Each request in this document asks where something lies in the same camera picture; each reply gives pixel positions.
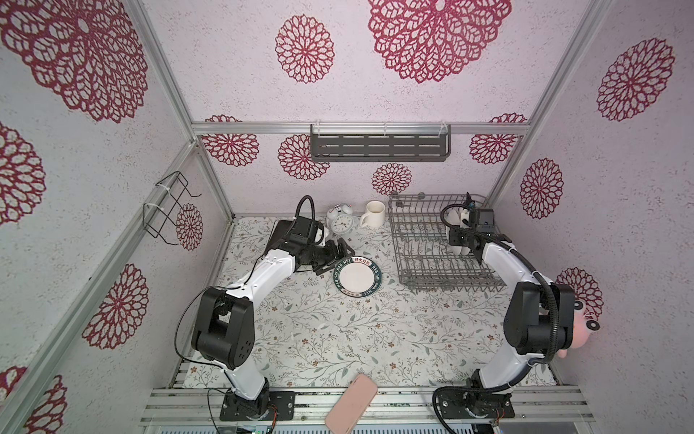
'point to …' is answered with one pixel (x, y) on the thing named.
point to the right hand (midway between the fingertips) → (459, 226)
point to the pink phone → (351, 406)
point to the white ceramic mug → (375, 215)
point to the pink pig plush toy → (582, 328)
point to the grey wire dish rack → (421, 249)
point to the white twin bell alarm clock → (339, 219)
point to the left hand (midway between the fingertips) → (345, 259)
